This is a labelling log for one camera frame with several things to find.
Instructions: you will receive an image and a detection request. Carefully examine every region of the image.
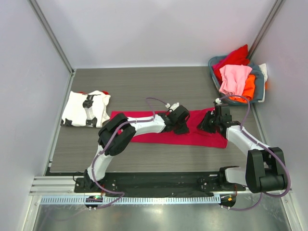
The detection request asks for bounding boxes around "crimson t shirt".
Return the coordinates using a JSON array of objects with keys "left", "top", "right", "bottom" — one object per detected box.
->
[{"left": 109, "top": 107, "right": 229, "bottom": 150}]

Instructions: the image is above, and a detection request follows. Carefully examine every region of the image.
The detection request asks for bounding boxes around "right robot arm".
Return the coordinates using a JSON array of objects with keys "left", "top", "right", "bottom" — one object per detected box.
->
[{"left": 197, "top": 104, "right": 291, "bottom": 194}]

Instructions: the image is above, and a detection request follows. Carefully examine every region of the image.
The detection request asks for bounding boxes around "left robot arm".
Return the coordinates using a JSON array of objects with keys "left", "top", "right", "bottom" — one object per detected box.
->
[{"left": 83, "top": 103, "right": 190, "bottom": 193}]

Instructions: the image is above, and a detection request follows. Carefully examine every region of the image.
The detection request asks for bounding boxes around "orange t shirt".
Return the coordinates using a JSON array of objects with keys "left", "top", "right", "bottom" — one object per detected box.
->
[{"left": 229, "top": 74, "right": 256, "bottom": 104}]

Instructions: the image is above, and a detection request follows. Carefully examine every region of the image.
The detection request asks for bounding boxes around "pink t shirt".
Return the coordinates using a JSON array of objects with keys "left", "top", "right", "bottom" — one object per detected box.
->
[{"left": 219, "top": 64, "right": 252, "bottom": 96}]

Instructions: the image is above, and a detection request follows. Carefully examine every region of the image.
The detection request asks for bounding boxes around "blue laundry basket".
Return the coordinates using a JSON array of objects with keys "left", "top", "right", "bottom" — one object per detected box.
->
[{"left": 208, "top": 55, "right": 265, "bottom": 106}]

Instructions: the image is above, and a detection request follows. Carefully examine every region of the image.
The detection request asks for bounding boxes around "red t shirt in basket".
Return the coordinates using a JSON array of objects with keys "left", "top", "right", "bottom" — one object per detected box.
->
[{"left": 213, "top": 44, "right": 250, "bottom": 83}]

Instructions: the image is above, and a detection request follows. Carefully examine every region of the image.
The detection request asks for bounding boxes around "white cloth in basket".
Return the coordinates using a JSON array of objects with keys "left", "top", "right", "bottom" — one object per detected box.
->
[{"left": 259, "top": 63, "right": 268, "bottom": 83}]

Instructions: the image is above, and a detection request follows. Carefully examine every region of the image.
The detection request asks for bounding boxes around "folded white t shirt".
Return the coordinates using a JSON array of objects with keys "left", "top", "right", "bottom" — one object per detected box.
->
[{"left": 61, "top": 90, "right": 111, "bottom": 128}]

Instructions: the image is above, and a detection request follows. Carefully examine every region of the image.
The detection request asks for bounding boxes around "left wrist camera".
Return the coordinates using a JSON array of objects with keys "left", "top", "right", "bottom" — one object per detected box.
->
[{"left": 165, "top": 102, "right": 180, "bottom": 111}]

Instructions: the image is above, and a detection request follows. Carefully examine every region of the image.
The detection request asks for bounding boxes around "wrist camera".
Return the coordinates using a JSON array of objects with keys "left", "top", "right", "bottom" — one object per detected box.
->
[
  {"left": 214, "top": 98, "right": 222, "bottom": 105},
  {"left": 165, "top": 102, "right": 180, "bottom": 111}
]

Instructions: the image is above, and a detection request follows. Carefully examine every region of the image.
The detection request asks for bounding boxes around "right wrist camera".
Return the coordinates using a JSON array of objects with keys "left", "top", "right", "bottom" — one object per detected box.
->
[{"left": 214, "top": 98, "right": 222, "bottom": 105}]

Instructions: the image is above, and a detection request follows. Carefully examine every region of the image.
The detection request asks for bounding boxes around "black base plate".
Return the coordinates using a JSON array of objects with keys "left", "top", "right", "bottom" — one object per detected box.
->
[{"left": 73, "top": 171, "right": 245, "bottom": 198}]

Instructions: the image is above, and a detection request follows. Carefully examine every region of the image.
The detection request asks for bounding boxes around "slotted cable duct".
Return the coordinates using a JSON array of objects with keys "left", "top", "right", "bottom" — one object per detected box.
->
[{"left": 40, "top": 194, "right": 220, "bottom": 205}]

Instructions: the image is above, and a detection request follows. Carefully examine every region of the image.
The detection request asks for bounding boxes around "right aluminium frame post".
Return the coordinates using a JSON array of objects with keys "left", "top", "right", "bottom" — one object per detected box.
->
[{"left": 247, "top": 0, "right": 285, "bottom": 60}]

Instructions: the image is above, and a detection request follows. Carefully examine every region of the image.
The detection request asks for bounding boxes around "aluminium frame post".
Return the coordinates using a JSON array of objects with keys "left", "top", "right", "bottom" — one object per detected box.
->
[
  {"left": 247, "top": 0, "right": 285, "bottom": 60},
  {"left": 27, "top": 0, "right": 75, "bottom": 75}
]

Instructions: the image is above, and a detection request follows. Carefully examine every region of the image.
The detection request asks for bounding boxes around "left aluminium frame post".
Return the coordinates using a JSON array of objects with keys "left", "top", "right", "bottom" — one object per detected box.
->
[{"left": 27, "top": 0, "right": 75, "bottom": 75}]

